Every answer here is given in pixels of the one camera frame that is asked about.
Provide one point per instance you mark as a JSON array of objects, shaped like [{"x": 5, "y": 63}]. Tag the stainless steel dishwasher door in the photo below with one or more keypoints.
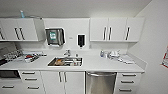
[{"x": 101, "y": 83}]

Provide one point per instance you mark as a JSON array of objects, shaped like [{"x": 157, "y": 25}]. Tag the black soap dispenser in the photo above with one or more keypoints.
[{"x": 80, "y": 40}]

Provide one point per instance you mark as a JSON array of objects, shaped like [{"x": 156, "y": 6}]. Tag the chrome faucet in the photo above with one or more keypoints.
[{"x": 68, "y": 52}]

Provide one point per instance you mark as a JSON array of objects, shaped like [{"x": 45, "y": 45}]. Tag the small blue bottle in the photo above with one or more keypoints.
[{"x": 102, "y": 53}]

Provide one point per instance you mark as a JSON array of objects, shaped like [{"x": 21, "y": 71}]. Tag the white cup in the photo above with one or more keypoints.
[{"x": 73, "y": 62}]

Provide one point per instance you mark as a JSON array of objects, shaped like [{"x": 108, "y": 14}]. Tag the steel sink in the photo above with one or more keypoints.
[{"x": 65, "y": 62}]

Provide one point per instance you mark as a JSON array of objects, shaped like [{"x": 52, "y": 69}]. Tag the orange bowl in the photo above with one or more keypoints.
[{"x": 60, "y": 62}]

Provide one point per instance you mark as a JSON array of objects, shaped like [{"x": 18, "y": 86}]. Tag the steel paper towel dispenser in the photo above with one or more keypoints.
[{"x": 55, "y": 36}]

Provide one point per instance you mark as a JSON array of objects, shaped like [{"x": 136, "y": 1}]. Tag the white sink base cabinet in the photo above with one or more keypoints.
[{"x": 63, "y": 83}]

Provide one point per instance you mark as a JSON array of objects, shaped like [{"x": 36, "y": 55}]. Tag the dish tray with items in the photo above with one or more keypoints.
[{"x": 35, "y": 58}]

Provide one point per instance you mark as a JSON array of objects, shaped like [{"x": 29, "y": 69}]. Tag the narrow white drawer stack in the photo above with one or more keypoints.
[
  {"x": 128, "y": 83},
  {"x": 30, "y": 83}
]

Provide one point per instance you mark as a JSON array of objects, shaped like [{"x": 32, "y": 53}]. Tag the blue spray bottle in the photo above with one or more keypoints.
[{"x": 22, "y": 14}]

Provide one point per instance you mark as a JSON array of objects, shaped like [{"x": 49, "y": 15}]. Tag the black built-in microwave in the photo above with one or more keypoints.
[{"x": 9, "y": 74}]

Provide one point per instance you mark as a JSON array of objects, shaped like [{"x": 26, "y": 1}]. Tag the wide white drawer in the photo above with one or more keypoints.
[{"x": 9, "y": 87}]

